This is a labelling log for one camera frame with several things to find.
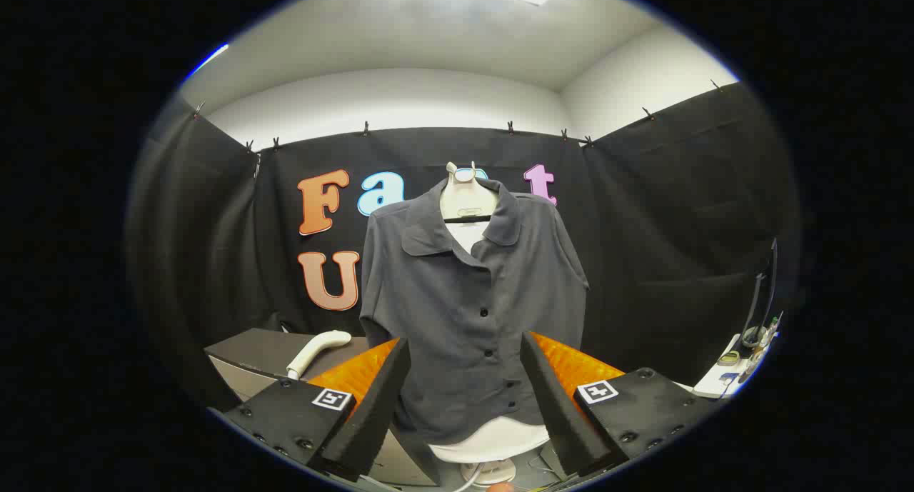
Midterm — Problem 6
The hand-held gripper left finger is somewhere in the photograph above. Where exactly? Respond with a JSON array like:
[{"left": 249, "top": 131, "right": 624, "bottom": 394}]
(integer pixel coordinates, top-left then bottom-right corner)
[{"left": 223, "top": 337, "right": 411, "bottom": 483}]

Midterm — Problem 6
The grey button shirt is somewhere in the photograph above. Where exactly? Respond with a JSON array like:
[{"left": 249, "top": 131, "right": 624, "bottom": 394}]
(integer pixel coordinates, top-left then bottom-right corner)
[{"left": 359, "top": 178, "right": 590, "bottom": 446}]

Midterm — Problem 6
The white garment steamer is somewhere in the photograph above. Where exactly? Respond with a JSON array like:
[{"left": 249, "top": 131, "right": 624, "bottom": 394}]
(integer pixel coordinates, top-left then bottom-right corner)
[{"left": 286, "top": 330, "right": 352, "bottom": 380}]

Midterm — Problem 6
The row of black cloth clips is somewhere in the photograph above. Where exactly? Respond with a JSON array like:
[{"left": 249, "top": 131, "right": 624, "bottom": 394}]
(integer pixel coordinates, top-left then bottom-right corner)
[{"left": 191, "top": 78, "right": 723, "bottom": 154}]

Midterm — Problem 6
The cream mannequin torso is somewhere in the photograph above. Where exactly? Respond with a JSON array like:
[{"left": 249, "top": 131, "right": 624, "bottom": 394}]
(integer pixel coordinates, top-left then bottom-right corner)
[{"left": 428, "top": 161, "right": 551, "bottom": 487}]

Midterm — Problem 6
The grey drawer cabinet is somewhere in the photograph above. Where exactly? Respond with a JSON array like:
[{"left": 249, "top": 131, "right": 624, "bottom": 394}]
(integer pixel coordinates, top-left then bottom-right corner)
[{"left": 204, "top": 328, "right": 440, "bottom": 487}]

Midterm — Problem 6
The black backdrop cloth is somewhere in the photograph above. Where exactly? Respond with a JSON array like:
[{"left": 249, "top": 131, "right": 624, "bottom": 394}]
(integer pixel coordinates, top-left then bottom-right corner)
[{"left": 129, "top": 81, "right": 800, "bottom": 407}]

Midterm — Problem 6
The white side table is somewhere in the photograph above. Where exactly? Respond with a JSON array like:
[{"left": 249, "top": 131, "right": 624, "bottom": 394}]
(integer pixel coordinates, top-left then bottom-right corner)
[{"left": 693, "top": 331, "right": 779, "bottom": 400}]

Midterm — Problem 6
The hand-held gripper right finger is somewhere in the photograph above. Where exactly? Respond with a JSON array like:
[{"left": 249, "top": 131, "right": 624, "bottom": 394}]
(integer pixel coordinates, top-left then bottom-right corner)
[{"left": 520, "top": 331, "right": 718, "bottom": 478}]

